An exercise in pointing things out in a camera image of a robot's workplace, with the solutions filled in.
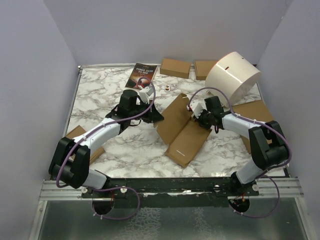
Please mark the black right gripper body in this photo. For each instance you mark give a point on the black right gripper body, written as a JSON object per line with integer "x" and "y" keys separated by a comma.
{"x": 204, "y": 119}

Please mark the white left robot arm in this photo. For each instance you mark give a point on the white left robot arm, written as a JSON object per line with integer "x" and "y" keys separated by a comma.
{"x": 71, "y": 160}

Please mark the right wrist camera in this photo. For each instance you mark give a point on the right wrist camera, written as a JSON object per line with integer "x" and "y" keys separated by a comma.
{"x": 195, "y": 109}

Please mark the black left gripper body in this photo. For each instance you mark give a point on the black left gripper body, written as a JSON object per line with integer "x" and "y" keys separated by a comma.
{"x": 147, "y": 116}

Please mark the white cylindrical drum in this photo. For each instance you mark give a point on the white cylindrical drum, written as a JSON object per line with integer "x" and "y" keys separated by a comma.
{"x": 233, "y": 76}

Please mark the Three Days To See book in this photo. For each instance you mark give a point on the Three Days To See book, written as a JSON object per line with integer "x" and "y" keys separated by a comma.
{"x": 141, "y": 76}

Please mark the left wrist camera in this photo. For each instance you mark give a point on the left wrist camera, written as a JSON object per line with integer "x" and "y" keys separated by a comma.
{"x": 145, "y": 94}

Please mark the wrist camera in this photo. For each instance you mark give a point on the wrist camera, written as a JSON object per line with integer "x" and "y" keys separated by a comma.
{"x": 145, "y": 94}
{"x": 195, "y": 109}

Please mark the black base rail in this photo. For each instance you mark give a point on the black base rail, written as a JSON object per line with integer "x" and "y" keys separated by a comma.
{"x": 177, "y": 192}

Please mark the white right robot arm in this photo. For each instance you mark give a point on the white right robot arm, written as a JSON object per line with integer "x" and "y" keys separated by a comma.
{"x": 268, "y": 147}

